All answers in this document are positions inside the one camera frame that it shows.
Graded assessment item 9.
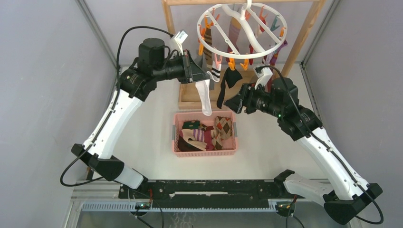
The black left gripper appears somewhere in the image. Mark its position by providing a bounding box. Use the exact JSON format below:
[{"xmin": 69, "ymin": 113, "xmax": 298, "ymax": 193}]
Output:
[{"xmin": 153, "ymin": 50, "xmax": 210, "ymax": 85}]

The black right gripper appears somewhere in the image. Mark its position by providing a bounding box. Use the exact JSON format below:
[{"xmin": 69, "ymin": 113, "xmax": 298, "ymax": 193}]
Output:
[{"xmin": 223, "ymin": 81, "xmax": 283, "ymax": 118}]

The white black striped sock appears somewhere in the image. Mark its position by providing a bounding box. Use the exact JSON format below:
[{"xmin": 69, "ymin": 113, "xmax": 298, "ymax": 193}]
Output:
[{"xmin": 195, "ymin": 79, "xmax": 212, "ymax": 116}]

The beige orange green argyle sock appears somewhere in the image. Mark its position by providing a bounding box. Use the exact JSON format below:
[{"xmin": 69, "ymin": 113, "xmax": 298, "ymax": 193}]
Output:
[{"xmin": 211, "ymin": 116, "xmax": 233, "ymax": 150}]

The green yellow dotted sock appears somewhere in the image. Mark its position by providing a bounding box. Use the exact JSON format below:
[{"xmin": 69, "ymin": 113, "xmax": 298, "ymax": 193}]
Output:
[{"xmin": 182, "ymin": 120, "xmax": 200, "ymax": 130}]

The beige purple striped sock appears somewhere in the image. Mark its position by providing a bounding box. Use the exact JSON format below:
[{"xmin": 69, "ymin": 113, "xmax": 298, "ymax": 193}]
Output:
[{"xmin": 179, "ymin": 129, "xmax": 214, "ymax": 151}]

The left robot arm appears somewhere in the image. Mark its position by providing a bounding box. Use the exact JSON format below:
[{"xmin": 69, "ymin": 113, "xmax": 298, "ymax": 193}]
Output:
[{"xmin": 71, "ymin": 38, "xmax": 212, "ymax": 198}]

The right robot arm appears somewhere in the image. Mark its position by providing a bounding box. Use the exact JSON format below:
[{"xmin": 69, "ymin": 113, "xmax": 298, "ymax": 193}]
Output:
[{"xmin": 224, "ymin": 78, "xmax": 383, "ymax": 225}]

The wooden hanger rack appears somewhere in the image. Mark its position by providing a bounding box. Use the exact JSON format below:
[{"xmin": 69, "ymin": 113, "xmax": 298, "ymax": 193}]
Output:
[{"xmin": 162, "ymin": 0, "xmax": 326, "ymax": 110}]

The white round clip hanger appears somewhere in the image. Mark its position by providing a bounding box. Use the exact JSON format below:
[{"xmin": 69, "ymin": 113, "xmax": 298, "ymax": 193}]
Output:
[{"xmin": 197, "ymin": 0, "xmax": 288, "ymax": 59}]

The brown beige striped sock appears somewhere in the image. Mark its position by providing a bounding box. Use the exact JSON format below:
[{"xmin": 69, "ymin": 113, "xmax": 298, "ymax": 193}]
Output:
[{"xmin": 203, "ymin": 34, "xmax": 215, "ymax": 65}]

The pink perforated plastic basket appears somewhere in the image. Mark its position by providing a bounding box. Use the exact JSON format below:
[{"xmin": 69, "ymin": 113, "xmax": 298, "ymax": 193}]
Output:
[{"xmin": 172, "ymin": 111, "xmax": 238, "ymax": 157}]

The purple orange sock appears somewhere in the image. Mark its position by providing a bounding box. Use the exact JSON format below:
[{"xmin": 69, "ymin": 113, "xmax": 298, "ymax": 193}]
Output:
[{"xmin": 267, "ymin": 40, "xmax": 288, "ymax": 92}]

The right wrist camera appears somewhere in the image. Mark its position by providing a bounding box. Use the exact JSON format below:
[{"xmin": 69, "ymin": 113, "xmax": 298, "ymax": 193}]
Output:
[{"xmin": 254, "ymin": 65, "xmax": 273, "ymax": 89}]

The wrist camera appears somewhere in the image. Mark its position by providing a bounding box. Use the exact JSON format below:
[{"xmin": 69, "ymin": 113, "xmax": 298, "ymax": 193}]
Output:
[
  {"xmin": 254, "ymin": 65, "xmax": 273, "ymax": 89},
  {"xmin": 168, "ymin": 30, "xmax": 188, "ymax": 55}
]

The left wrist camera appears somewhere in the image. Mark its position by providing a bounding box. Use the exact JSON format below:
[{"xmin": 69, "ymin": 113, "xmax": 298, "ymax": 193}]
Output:
[{"xmin": 168, "ymin": 30, "xmax": 188, "ymax": 55}]

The right camera cable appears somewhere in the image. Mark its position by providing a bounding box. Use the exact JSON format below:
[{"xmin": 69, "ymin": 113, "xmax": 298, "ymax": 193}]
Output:
[{"xmin": 256, "ymin": 64, "xmax": 385, "ymax": 225}]

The camera cable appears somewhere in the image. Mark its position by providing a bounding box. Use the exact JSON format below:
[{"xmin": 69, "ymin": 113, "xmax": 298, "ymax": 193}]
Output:
[
  {"xmin": 59, "ymin": 26, "xmax": 175, "ymax": 188},
  {"xmin": 256, "ymin": 64, "xmax": 385, "ymax": 225}
]

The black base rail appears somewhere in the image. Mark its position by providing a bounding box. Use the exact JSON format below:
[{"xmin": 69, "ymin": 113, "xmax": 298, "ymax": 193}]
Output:
[{"xmin": 118, "ymin": 170, "xmax": 294, "ymax": 210}]

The left camera cable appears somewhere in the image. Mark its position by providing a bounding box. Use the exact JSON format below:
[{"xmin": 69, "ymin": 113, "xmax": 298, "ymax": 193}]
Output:
[{"xmin": 59, "ymin": 26, "xmax": 175, "ymax": 188}]

